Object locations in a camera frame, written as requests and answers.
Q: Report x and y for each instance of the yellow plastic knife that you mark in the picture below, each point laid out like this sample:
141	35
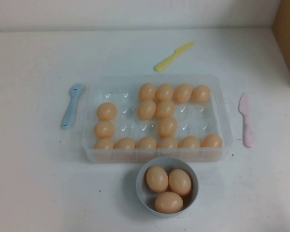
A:
168	60

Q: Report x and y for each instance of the light blue plastic fork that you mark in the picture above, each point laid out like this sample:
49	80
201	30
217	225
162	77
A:
71	108

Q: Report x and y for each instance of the grey-blue round bowl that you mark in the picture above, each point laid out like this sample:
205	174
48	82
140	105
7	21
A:
142	195

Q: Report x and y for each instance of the pink plastic knife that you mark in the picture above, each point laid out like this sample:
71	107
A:
246	120

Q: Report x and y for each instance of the clear plastic egg box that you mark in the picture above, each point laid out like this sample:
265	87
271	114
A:
133	113

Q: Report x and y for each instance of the beige plastic egg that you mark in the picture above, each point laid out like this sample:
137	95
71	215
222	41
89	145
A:
211	141
104	129
146	142
106	111
147	91
180	182
124	143
104	143
164	92
167	142
183	92
201	93
189	142
157	179
169	202
146	109
168	126
165	109

